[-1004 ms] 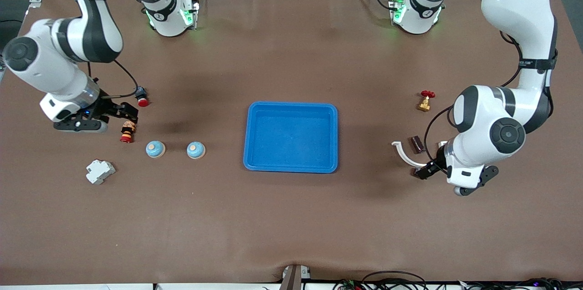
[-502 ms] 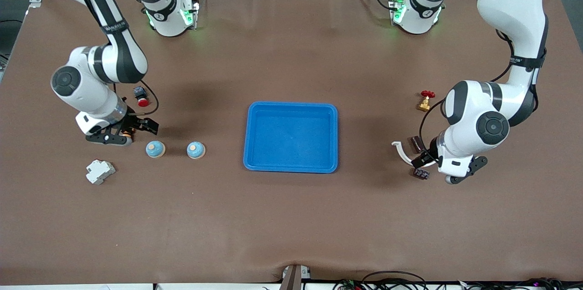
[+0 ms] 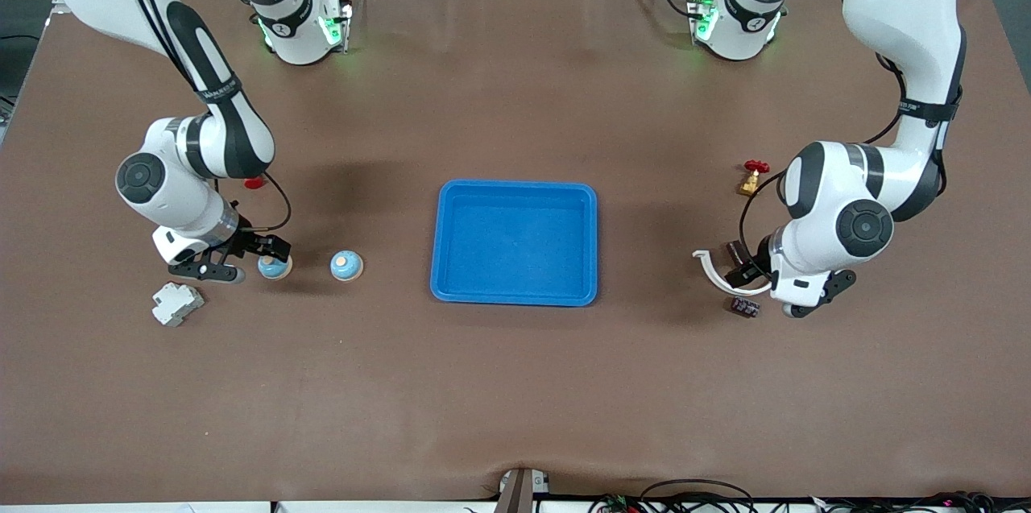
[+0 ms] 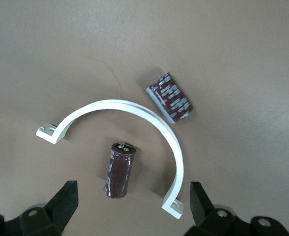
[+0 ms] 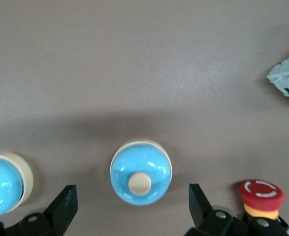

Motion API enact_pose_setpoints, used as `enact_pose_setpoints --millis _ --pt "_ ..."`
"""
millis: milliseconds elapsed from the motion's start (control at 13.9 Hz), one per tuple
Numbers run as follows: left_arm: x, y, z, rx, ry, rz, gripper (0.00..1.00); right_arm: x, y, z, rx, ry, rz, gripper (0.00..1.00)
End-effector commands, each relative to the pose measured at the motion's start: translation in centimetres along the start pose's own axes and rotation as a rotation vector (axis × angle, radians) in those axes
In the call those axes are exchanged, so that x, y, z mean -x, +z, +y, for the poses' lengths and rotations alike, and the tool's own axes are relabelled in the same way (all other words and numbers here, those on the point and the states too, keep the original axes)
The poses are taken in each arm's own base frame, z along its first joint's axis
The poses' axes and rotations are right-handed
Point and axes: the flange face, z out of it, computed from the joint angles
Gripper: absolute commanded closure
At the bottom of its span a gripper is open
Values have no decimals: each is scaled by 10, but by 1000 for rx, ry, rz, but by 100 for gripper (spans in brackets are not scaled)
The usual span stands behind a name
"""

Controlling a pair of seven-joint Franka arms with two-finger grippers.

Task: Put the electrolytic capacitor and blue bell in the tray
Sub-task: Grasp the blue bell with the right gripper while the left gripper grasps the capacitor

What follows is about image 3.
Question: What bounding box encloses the blue plastic tray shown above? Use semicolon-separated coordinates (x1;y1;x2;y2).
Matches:
429;179;599;308

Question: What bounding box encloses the white circuit breaker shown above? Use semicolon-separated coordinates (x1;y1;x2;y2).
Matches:
151;281;205;328

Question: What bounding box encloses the brown table mat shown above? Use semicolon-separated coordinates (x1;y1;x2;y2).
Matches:
0;0;1031;506

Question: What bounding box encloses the white half-ring bracket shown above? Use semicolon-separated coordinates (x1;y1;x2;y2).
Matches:
692;249;774;296

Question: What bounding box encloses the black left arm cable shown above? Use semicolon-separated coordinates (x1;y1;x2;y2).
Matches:
739;0;907;276

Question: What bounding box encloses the brass valve with red handle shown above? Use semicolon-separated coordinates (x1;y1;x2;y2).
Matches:
735;159;771;199

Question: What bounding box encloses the black cable bundle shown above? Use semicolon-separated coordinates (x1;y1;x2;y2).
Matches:
588;479;1031;513

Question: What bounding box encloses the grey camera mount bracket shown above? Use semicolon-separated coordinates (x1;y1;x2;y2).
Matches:
495;469;550;513

